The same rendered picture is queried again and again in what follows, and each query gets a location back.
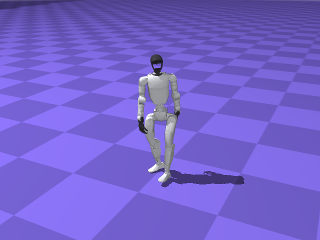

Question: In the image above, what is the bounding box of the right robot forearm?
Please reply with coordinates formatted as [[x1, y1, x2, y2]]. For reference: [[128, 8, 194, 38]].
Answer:
[[137, 97, 145, 121]]

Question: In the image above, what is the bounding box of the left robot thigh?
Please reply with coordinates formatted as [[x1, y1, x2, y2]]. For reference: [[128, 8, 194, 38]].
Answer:
[[164, 112, 178, 150]]

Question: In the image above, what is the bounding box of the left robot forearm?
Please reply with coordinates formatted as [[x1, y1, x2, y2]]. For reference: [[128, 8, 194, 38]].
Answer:
[[173, 94, 181, 113]]

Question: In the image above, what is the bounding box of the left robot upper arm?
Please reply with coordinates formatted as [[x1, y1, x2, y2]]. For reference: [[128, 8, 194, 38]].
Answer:
[[167, 73, 180, 100]]

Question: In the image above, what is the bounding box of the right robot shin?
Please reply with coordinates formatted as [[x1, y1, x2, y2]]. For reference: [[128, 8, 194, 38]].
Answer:
[[149, 144, 161, 166]]

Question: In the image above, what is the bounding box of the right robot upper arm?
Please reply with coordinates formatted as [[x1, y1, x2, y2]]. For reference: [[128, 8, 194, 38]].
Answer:
[[138, 76, 148, 104]]

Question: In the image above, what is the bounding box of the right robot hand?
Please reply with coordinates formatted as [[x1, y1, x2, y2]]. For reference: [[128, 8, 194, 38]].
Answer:
[[138, 117, 148, 134]]

